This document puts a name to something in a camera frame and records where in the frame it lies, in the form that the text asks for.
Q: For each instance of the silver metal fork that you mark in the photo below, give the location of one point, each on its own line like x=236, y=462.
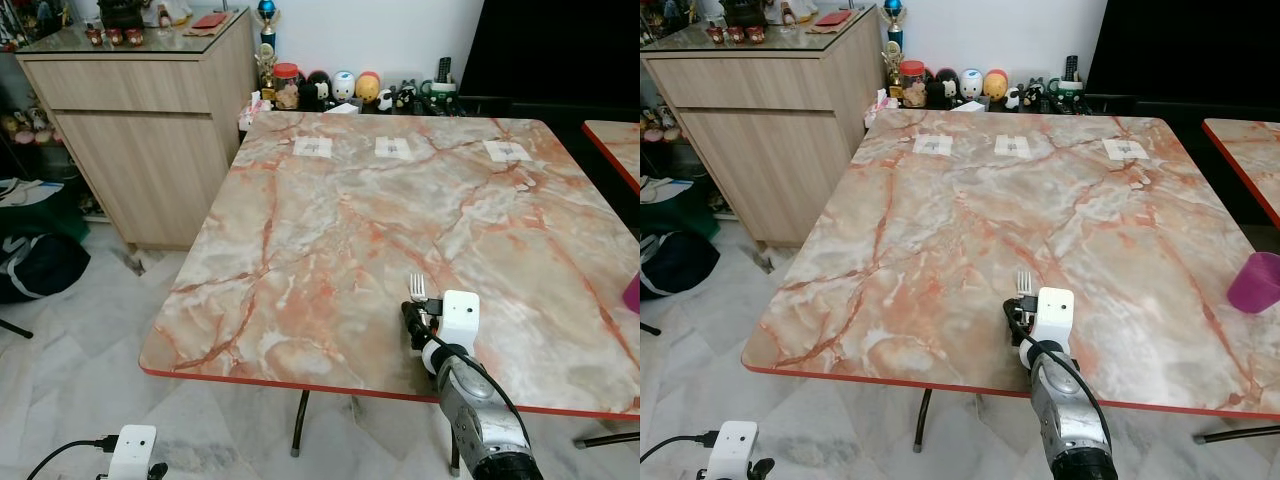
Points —
x=1024, y=282
x=417, y=288

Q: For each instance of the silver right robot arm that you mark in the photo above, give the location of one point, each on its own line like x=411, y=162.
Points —
x=1070, y=422
x=482, y=422

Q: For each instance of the black metal table leg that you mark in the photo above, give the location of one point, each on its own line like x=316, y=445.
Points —
x=921, y=420
x=298, y=422

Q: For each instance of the black metal table foot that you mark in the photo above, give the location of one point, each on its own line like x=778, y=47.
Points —
x=610, y=438
x=1240, y=433

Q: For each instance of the white square paper marker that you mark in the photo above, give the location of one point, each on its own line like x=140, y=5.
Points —
x=1013, y=146
x=1125, y=149
x=507, y=151
x=932, y=145
x=393, y=148
x=312, y=147

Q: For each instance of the purple plastic cup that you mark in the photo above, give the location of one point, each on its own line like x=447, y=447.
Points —
x=1255, y=283
x=633, y=293

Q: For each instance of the small panda figurine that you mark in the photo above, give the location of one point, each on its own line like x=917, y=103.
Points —
x=1012, y=98
x=385, y=100

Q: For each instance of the black and white animal figurine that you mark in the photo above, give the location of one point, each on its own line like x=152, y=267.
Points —
x=407, y=97
x=1035, y=95

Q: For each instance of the yellow figurine with red cap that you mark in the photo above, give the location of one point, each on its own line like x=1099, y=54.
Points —
x=995, y=86
x=368, y=88

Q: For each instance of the black bag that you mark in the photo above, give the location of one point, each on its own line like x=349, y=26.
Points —
x=35, y=266
x=675, y=263

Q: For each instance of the black round figurine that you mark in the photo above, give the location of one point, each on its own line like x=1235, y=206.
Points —
x=945, y=90
x=317, y=92

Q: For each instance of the white and blue figurine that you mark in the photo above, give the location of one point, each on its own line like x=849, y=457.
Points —
x=343, y=86
x=970, y=84

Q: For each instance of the white tissue pack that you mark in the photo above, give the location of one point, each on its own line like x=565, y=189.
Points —
x=880, y=105
x=255, y=108

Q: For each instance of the black remote control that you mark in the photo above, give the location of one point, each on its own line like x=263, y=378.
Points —
x=444, y=70
x=1071, y=68

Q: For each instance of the glass jar with red lid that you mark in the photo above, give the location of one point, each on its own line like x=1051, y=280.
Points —
x=287, y=88
x=912, y=84

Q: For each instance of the dark green bag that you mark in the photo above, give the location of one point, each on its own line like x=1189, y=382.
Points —
x=40, y=208
x=675, y=207

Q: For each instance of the light wooden cabinet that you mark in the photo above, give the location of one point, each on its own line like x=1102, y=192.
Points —
x=780, y=150
x=150, y=150

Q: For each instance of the black television screen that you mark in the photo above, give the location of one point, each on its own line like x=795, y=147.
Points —
x=1185, y=45
x=550, y=45

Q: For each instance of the shelf with small figurines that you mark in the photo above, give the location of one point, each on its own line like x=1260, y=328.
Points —
x=30, y=125
x=655, y=122

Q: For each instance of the trophy with blue ball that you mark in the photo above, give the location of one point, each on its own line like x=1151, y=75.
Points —
x=893, y=11
x=266, y=12

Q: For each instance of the flat red case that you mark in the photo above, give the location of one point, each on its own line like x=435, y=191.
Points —
x=832, y=18
x=210, y=20

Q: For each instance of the small red figurine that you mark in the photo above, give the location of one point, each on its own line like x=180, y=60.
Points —
x=93, y=36
x=715, y=33
x=735, y=34
x=133, y=36
x=113, y=36
x=755, y=34

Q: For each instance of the dark brown statue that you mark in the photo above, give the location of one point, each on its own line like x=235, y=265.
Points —
x=745, y=10
x=125, y=12

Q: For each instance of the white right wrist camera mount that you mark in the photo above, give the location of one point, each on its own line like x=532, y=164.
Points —
x=1054, y=312
x=460, y=315

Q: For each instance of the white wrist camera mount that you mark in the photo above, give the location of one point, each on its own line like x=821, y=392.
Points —
x=1054, y=312
x=132, y=450
x=460, y=315
x=733, y=447

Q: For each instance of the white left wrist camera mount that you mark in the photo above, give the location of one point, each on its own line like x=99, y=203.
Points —
x=132, y=450
x=733, y=447

